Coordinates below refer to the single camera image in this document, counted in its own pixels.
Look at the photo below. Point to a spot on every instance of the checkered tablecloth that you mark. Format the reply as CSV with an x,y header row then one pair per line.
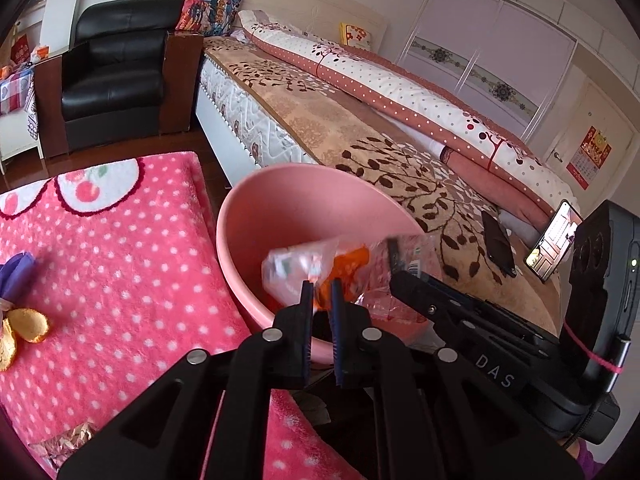
x,y
15,87

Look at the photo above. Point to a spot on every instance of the black leather armchair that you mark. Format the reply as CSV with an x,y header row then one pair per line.
x,y
115,65

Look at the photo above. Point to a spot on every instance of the white wardrobe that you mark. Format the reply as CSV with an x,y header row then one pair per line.
x,y
480,50

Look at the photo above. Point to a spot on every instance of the cream door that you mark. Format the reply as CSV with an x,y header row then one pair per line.
x,y
595,110

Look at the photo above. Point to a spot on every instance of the colourful printed cushion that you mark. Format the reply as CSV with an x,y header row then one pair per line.
x,y
207,10

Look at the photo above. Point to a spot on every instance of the dotted tree print quilt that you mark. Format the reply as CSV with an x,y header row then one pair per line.
x,y
400,85

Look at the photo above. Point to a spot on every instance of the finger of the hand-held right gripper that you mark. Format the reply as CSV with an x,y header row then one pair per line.
x,y
450,290
420,300

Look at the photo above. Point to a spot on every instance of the pink plastic basin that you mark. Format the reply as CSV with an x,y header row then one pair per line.
x,y
280,205

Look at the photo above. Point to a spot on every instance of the red gift bag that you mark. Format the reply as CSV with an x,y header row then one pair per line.
x,y
20,50

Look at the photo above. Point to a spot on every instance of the pink rolled blanket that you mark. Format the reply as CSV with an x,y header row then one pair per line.
x,y
490,185

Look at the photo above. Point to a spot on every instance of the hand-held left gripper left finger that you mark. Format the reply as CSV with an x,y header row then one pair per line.
x,y
306,320

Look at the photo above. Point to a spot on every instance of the gold foil wrapper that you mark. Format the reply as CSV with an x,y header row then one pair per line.
x,y
30,325
6,352

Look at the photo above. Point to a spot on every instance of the phone with lit screen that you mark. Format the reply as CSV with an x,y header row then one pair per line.
x,y
552,240

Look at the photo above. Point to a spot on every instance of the orange and white box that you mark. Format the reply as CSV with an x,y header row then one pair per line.
x,y
41,53

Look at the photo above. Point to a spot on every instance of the white side table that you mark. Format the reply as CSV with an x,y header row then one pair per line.
x,y
15,130

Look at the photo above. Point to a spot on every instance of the pink foil wrapper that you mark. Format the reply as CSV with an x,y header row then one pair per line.
x,y
62,442

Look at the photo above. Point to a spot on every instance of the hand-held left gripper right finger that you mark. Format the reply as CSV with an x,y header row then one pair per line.
x,y
336,330

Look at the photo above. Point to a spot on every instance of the bed with cream headboard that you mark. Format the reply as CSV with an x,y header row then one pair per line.
x,y
235,110

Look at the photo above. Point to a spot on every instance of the black phone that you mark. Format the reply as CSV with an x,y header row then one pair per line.
x,y
499,245

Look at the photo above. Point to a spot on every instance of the red wall calendar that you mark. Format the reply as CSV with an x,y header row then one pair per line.
x,y
590,157

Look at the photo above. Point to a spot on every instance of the clear and orange plastic wrapper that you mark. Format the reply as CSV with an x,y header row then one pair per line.
x,y
292,265

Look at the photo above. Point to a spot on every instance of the brown leaf print bedspread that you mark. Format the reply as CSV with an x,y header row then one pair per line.
x,y
320,110

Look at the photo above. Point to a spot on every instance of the pink polka dot blanket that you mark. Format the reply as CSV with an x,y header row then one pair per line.
x,y
125,260

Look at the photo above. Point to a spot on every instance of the person's right forearm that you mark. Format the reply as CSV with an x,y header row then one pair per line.
x,y
580,460

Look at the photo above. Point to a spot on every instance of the purple wrapper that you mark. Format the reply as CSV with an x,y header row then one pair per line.
x,y
17,275

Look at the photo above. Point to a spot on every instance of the patterned white cloth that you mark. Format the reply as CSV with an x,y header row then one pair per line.
x,y
31,110

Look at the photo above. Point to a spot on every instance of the yellow flower pillow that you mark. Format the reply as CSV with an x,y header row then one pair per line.
x,y
356,36

